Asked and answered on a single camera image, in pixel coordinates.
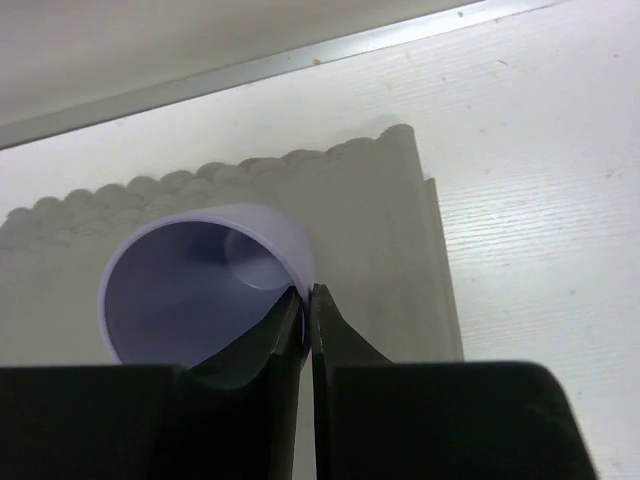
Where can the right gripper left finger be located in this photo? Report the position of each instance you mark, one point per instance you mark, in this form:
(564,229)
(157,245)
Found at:
(230,417)

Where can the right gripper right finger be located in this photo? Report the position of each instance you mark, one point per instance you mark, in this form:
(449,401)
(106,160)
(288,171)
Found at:
(377,419)

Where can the purple plastic cup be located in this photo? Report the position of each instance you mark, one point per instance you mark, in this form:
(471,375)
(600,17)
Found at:
(185,286)

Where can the grey cloth placemat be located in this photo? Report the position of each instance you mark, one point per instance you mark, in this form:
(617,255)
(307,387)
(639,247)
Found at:
(374,226)

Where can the back aluminium frame rail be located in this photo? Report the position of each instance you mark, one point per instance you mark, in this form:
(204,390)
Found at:
(167,93)

